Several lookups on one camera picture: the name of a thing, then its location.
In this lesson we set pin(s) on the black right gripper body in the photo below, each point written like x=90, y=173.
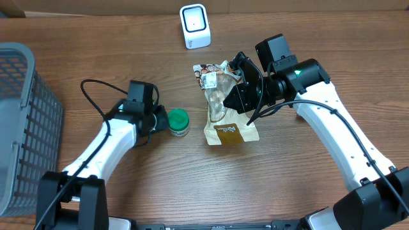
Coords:
x=259, y=93

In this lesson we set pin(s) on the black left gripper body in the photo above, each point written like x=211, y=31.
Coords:
x=162, y=118

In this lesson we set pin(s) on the green lid white jar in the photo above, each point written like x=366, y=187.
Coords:
x=179, y=122

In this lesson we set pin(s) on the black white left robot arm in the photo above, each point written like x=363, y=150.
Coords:
x=75, y=198

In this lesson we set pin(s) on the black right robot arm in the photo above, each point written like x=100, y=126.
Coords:
x=377, y=195

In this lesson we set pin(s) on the white barcode scanner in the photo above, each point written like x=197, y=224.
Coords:
x=195, y=26

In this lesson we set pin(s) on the grey plastic mesh basket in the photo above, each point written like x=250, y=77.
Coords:
x=31, y=130

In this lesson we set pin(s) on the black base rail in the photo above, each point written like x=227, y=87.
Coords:
x=223, y=226

